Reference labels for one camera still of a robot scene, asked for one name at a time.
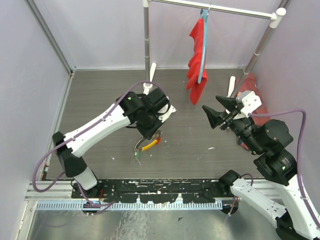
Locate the white silver clothes rack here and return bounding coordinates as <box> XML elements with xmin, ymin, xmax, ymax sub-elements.
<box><xmin>142</xmin><ymin>0</ymin><xmax>287</xmax><ymax>101</ymax></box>

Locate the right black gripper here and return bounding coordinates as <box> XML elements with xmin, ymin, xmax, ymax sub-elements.
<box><xmin>200</xmin><ymin>94</ymin><xmax>263</xmax><ymax>153</ymax></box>

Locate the dark red printed shirt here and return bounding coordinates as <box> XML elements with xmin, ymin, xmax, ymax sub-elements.
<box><xmin>234</xmin><ymin>72</ymin><xmax>269</xmax><ymax>151</ymax></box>

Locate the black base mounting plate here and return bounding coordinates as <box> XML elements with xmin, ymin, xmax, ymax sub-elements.
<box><xmin>84</xmin><ymin>178</ymin><xmax>234</xmax><ymax>204</ymax></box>

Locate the red shirt on hanger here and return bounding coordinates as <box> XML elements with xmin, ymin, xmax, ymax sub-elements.
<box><xmin>186</xmin><ymin>18</ymin><xmax>208</xmax><ymax>105</ymax></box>

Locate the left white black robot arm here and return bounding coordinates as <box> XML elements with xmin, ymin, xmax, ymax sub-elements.
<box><xmin>52</xmin><ymin>88</ymin><xmax>176</xmax><ymax>198</ymax></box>

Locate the teal clothes hanger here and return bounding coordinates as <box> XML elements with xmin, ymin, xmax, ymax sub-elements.
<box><xmin>197</xmin><ymin>9</ymin><xmax>209</xmax><ymax>84</ymax></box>

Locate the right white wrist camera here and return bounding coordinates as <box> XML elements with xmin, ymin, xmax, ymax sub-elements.
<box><xmin>234</xmin><ymin>90</ymin><xmax>262</xmax><ymax>120</ymax></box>

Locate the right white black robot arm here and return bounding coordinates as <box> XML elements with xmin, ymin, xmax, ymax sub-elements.
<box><xmin>202</xmin><ymin>91</ymin><xmax>320</xmax><ymax>240</ymax></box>

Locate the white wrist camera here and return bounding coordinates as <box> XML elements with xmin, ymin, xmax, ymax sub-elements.
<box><xmin>234</xmin><ymin>90</ymin><xmax>262</xmax><ymax>120</ymax></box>
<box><xmin>157</xmin><ymin>105</ymin><xmax>177</xmax><ymax>123</ymax></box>

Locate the slotted cable duct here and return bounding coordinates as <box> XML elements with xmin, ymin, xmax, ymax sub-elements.
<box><xmin>35</xmin><ymin>200</ymin><xmax>223</xmax><ymax>211</ymax></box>

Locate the metal numbered keyring organizer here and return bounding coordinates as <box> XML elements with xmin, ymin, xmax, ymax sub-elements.
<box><xmin>133</xmin><ymin>133</ymin><xmax>162</xmax><ymax>160</ymax></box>

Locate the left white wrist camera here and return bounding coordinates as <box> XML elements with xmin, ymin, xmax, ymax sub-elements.
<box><xmin>157</xmin><ymin>105</ymin><xmax>177</xmax><ymax>123</ymax></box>

